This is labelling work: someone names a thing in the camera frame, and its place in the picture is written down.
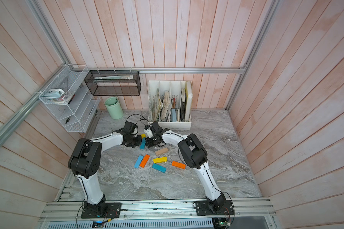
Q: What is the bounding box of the mint green plastic cup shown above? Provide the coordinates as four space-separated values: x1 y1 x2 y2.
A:
105 97 123 120

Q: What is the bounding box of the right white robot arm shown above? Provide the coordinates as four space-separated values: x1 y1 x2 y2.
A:
144 122 226 212

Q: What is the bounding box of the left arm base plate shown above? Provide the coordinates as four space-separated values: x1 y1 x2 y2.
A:
81 202 122 219

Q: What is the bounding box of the long yellow wooden block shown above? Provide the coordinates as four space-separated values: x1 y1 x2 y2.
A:
153 156 168 164

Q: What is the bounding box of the natural wooden block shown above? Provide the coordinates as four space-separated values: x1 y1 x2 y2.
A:
155 148 169 156

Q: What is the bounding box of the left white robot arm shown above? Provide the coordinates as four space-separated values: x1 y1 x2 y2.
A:
68 121 142 216

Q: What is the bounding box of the light blue wooden block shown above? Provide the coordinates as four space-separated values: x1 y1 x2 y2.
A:
134 155 144 168

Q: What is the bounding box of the illustrated Chinese history book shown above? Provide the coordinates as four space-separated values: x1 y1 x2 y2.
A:
152 88 163 122

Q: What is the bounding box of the white wire shelf rack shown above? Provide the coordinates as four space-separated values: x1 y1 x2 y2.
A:
39 65 100 133

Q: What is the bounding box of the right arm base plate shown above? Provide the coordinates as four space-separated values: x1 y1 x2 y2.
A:
193 200 235 217

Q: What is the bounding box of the teal wooden block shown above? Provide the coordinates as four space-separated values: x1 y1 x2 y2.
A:
140 138 146 150
152 163 166 173

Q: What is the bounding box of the cream hardcover book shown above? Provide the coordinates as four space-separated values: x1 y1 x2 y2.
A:
184 81 193 122

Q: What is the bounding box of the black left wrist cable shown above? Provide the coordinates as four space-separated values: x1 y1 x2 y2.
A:
125 114 150 127

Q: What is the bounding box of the aluminium front rail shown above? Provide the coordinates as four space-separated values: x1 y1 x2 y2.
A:
39 198 276 222

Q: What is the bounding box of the black wire mesh basket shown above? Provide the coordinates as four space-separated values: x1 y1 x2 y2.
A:
84 70 141 96

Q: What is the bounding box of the orange wooden block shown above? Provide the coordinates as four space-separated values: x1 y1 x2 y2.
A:
172 161 186 169
140 154 150 168

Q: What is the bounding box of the white plastic file organizer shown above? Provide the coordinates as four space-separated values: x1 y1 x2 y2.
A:
148 81 192 130

